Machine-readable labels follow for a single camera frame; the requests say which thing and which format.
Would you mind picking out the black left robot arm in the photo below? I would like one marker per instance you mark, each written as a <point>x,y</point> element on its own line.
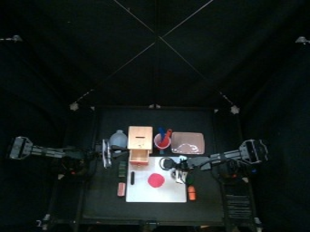
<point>44,151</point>

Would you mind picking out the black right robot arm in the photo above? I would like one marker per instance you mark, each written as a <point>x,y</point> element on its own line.
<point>226,155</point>

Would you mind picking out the wooden drawer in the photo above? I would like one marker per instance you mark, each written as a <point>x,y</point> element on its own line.
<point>139,157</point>

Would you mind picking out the red play dough disc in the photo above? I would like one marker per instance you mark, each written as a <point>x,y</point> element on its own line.
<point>157,180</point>

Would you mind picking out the translucent pink square bowl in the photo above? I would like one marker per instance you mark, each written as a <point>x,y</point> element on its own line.
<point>187,142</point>

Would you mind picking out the grey plastic bottle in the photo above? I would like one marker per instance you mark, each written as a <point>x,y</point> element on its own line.
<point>118,140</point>

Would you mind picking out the small silver metal tool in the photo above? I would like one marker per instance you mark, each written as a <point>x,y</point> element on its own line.
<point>179,176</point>

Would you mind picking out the green toy block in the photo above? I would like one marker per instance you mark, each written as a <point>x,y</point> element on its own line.
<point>122,169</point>

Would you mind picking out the small green toy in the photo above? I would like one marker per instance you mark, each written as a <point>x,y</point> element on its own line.
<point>190,181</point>

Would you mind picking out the red plastic tool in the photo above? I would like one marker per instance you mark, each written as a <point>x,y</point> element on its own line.
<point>167,134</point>

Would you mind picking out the black stick tool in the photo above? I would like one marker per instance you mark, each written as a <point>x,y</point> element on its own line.
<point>133,178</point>

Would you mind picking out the blue plastic tool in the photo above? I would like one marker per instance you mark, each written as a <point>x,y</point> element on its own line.
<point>161,133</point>

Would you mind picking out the white cutting mat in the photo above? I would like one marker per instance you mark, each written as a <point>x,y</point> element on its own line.
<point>155,195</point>

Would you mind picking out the orange toy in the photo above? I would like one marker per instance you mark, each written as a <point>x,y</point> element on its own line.
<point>191,193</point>

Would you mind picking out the pink toy block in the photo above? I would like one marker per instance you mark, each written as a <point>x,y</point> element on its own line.
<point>121,189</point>

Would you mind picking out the silver frame clamp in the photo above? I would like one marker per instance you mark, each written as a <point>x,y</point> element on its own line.
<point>74,106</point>

